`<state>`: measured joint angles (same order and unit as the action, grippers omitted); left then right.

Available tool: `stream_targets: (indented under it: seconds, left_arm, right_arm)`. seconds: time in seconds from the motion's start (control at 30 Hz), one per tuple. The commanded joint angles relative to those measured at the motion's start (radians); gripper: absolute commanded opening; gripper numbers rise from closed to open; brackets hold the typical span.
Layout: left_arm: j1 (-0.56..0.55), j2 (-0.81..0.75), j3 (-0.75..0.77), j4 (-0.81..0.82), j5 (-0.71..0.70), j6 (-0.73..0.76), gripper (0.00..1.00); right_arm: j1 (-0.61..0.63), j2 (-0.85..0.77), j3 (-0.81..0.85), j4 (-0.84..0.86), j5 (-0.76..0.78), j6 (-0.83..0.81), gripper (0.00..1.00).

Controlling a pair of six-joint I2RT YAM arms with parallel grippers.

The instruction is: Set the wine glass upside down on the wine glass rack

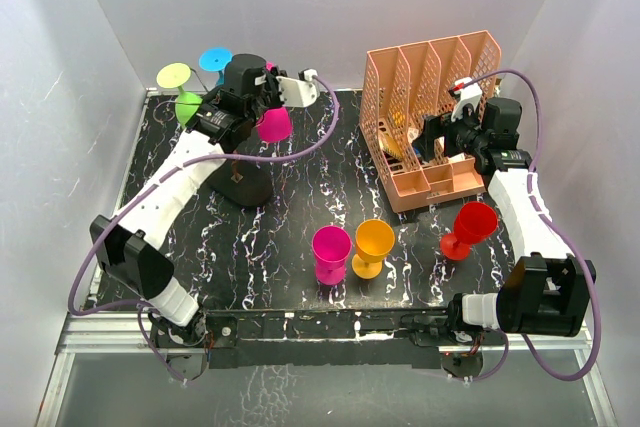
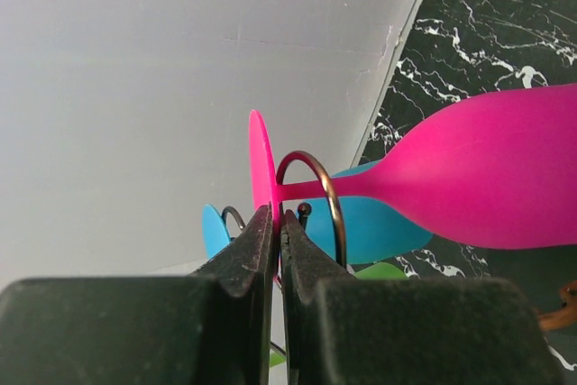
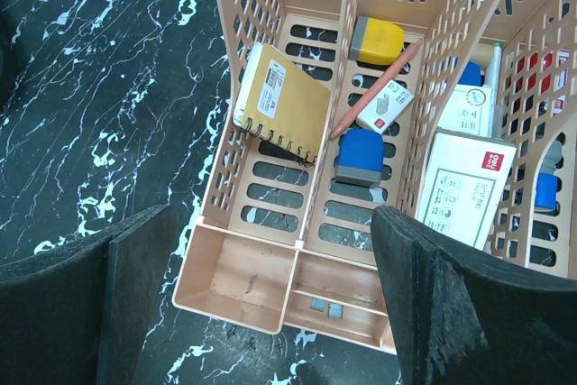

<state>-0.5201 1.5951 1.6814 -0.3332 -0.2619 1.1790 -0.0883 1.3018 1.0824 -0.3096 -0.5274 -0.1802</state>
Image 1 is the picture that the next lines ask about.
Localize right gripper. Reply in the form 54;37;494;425
412;102;489;162

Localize magenta wine glass back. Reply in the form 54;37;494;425
256;62;293;144

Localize magenta wine glass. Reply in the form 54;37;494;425
312;225;352;286
256;62;293;144

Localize blue wine glass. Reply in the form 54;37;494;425
199;47;233;86

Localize green wine glass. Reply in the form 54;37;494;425
156;62;202;128

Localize red wine glass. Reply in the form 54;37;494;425
440;201;498;261

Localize metal wine glass rack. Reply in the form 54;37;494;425
189;64;274;208

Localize orange wine glass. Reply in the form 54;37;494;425
351;219;396;280

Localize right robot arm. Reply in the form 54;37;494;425
412;97;596;344

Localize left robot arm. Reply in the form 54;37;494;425
90;54;308;346

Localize magenta wine glass front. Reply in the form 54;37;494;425
312;225;352;286

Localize pink file organizer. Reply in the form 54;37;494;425
359;30;501;212

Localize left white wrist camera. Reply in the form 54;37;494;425
276;69;319;108

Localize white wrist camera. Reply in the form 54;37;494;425
276;69;319;108
450;77;483;122

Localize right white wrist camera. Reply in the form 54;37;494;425
450;77;483;122

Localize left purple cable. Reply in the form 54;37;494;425
67;74;341;383

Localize purple cable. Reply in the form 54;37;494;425
452;69;599;383
67;74;341;383

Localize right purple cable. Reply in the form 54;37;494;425
452;69;599;383

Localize metal base frame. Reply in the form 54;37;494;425
37;314;616;426

